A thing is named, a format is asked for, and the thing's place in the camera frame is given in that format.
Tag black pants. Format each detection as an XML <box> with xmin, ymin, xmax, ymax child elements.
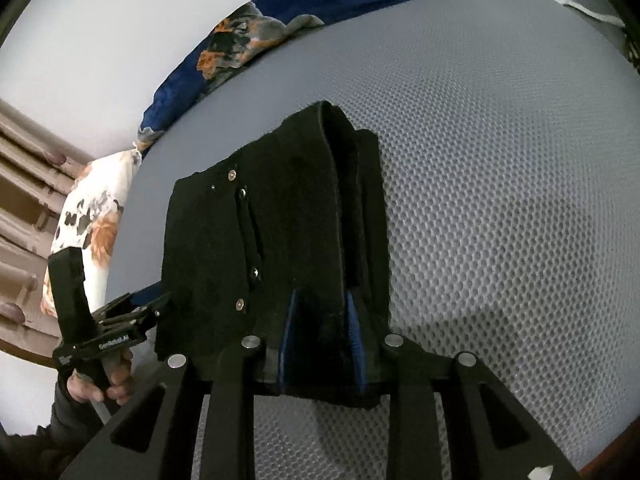
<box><xmin>155</xmin><ymin>101</ymin><xmax>390</xmax><ymax>408</ymax></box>

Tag dark sleeve forearm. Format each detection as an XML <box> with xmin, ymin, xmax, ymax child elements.
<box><xmin>1</xmin><ymin>373</ymin><xmax>130</xmax><ymax>479</ymax></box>

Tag person's left hand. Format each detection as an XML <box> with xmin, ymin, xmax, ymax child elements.
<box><xmin>66</xmin><ymin>348</ymin><xmax>136</xmax><ymax>406</ymax></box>

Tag white floral pillow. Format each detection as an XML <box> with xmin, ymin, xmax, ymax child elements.
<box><xmin>51</xmin><ymin>148</ymin><xmax>142</xmax><ymax>311</ymax></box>

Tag beige curtain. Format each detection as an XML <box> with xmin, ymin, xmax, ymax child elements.
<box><xmin>0</xmin><ymin>102</ymin><xmax>91</xmax><ymax>367</ymax></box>

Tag blue floral blanket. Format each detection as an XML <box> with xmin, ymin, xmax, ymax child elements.
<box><xmin>135</xmin><ymin>0</ymin><xmax>501</xmax><ymax>154</ymax></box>

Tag grey mesh mattress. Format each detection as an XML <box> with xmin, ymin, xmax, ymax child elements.
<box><xmin>106</xmin><ymin>0</ymin><xmax>639</xmax><ymax>468</ymax></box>

